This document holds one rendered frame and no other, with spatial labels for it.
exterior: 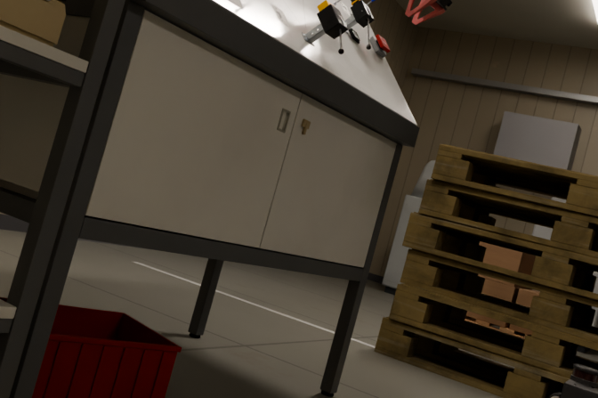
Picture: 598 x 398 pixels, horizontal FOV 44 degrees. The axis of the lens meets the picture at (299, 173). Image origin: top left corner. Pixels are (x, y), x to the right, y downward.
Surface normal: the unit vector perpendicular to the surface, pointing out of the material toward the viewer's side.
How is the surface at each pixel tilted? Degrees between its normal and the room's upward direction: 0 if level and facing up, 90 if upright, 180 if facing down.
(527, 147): 90
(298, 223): 90
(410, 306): 90
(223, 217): 90
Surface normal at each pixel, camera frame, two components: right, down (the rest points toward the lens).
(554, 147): -0.44, -0.17
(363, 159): 0.80, 0.19
